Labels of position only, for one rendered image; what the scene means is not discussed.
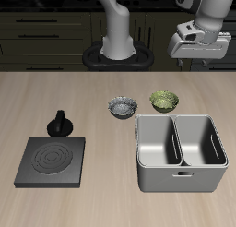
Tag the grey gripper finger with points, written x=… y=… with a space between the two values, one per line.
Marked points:
x=180 y=62
x=204 y=62

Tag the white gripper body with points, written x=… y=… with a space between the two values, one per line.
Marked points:
x=196 y=50

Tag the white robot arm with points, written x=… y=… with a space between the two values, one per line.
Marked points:
x=118 y=27

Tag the green fluted bowl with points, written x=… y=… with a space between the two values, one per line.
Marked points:
x=164 y=101

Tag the grey fluted bowl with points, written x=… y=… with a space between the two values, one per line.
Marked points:
x=122 y=107

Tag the white two-bin basket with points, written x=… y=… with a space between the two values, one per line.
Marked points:
x=181 y=175

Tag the round black knob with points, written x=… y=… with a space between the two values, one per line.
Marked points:
x=60 y=126

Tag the dark kitchen cupboards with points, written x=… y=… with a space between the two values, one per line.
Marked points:
x=43 y=37

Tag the dark grey stove plate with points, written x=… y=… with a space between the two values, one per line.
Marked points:
x=50 y=162

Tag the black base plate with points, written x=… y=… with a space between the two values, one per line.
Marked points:
x=92 y=59

